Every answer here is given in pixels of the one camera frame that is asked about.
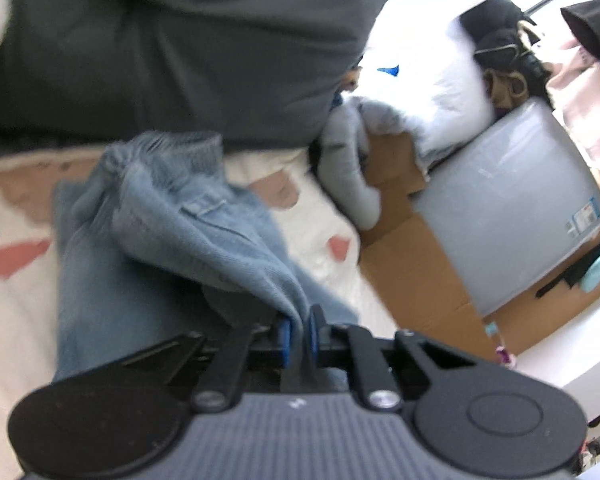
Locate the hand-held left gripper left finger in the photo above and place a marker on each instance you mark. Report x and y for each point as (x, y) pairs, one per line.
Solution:
(283, 342)

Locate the grey wrapped mattress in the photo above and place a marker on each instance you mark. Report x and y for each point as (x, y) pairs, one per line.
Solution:
(505, 200)

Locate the blue denim jeans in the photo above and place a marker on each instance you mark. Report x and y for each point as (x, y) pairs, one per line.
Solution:
(180, 230)

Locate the black hanging garment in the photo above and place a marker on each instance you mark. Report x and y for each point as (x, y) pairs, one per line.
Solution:
(595, 25)

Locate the brown monkey plush toy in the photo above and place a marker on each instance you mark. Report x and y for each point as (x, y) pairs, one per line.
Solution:
(510, 60)

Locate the cream printed bed sheet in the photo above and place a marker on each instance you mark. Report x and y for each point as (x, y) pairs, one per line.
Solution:
(310, 220)

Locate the grey fluffy blanket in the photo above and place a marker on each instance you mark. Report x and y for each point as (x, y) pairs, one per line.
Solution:
(387, 115)

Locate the white fluffy plush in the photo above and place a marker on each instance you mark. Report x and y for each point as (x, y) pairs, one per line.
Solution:
(455, 90)

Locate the brown cardboard box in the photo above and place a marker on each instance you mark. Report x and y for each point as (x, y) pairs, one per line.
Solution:
(410, 265)

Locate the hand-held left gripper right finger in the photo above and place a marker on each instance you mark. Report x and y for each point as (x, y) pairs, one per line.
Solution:
(311, 342)

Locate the grey neck pillow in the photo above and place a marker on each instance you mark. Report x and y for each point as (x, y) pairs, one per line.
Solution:
(347, 170)

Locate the pink cloth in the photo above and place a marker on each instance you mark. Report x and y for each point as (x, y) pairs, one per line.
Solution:
(587, 105)

